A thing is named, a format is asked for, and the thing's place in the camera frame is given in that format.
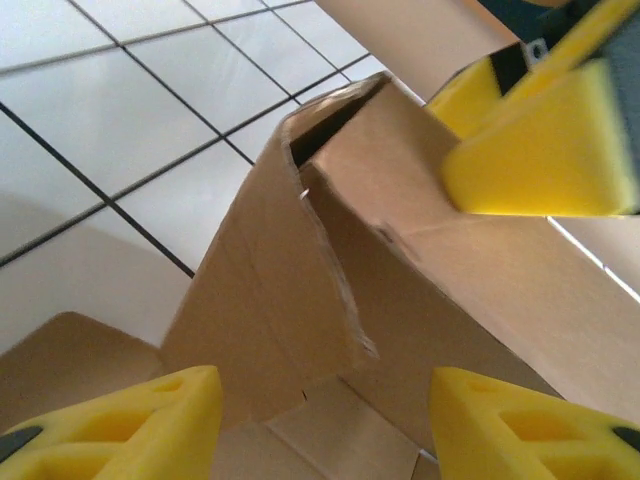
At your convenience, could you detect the brown cardboard box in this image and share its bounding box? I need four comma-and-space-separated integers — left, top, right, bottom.
0, 69, 640, 480

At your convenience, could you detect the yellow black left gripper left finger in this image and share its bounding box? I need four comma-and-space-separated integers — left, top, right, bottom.
0, 364, 224, 480

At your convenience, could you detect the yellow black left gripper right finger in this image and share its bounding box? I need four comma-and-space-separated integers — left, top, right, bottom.
430, 367, 640, 480

